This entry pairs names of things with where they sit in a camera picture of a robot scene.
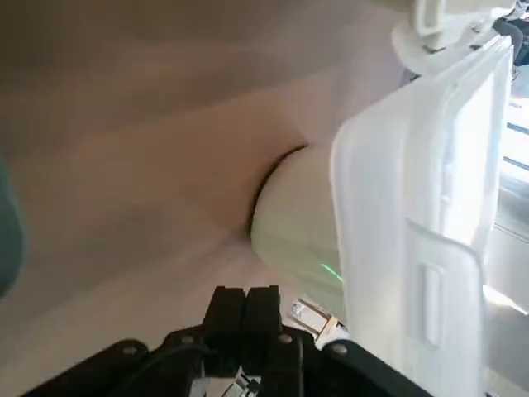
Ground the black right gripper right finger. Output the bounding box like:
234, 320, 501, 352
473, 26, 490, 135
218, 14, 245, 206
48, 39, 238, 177
243, 285, 427, 397

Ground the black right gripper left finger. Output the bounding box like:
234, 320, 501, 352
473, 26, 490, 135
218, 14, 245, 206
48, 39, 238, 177
24, 285, 249, 397

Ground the clear plastic container lid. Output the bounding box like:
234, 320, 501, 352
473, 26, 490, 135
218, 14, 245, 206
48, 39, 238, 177
330, 35, 516, 397

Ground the dark grey rectangular tray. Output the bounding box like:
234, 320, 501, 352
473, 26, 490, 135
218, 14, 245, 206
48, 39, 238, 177
0, 152, 28, 299

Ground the person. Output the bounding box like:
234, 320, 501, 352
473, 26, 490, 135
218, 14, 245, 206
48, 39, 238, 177
493, 0, 529, 82

